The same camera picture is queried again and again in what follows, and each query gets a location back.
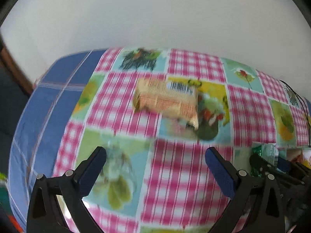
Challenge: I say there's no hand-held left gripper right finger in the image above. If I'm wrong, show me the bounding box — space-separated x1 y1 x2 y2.
205 147 285 233

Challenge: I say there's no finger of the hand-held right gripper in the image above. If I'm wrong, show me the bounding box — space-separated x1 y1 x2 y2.
277 156 305 174
250 153 279 176

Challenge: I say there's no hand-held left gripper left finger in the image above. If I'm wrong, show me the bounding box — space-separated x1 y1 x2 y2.
26 146 107 233

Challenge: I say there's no mint green snack packet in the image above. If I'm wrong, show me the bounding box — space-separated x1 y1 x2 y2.
251 143 280 177

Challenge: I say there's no gold foil snack packet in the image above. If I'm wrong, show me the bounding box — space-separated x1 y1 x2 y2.
132 78 200 130

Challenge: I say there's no pink checked patterned tablecloth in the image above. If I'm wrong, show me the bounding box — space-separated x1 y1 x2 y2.
52 47 311 233

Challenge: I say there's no dark furniture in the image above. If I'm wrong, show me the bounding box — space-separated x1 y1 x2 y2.
0 65 31 175

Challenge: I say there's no black cable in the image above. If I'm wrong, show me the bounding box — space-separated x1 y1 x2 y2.
279 80 311 148

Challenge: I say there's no brown wooden frame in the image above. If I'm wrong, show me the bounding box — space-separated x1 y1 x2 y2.
0 39 33 95

